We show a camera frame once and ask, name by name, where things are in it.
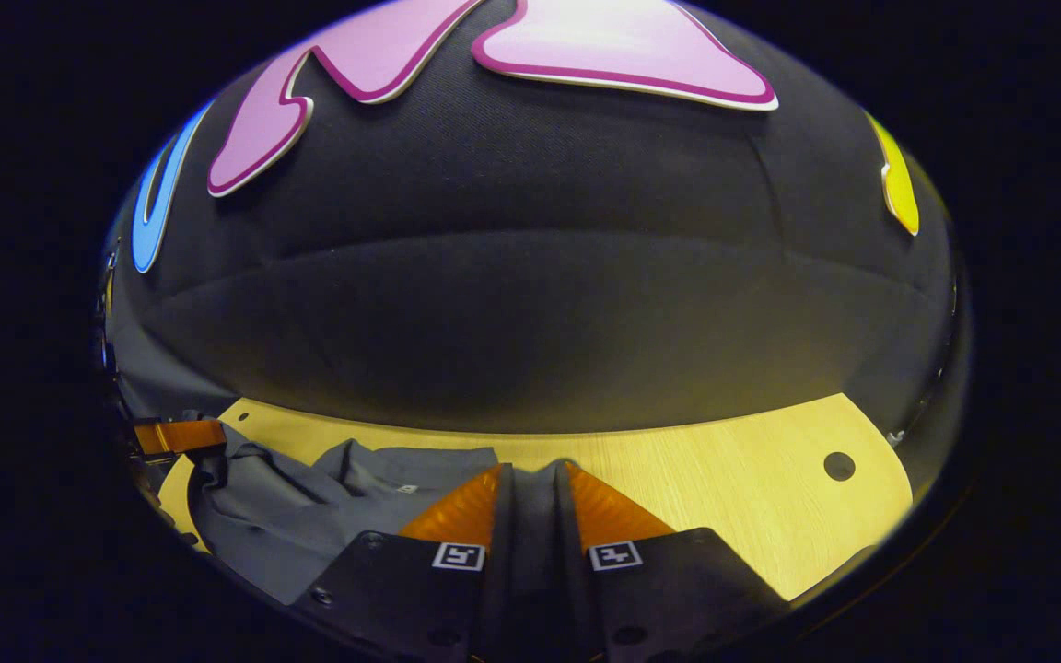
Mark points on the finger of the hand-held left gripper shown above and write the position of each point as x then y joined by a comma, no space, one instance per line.
180,436

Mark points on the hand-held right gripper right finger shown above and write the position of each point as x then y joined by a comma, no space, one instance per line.
659,589

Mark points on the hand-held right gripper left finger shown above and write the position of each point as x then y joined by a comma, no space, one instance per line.
402,589

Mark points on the grey collared shirt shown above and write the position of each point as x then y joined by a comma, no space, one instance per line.
309,516

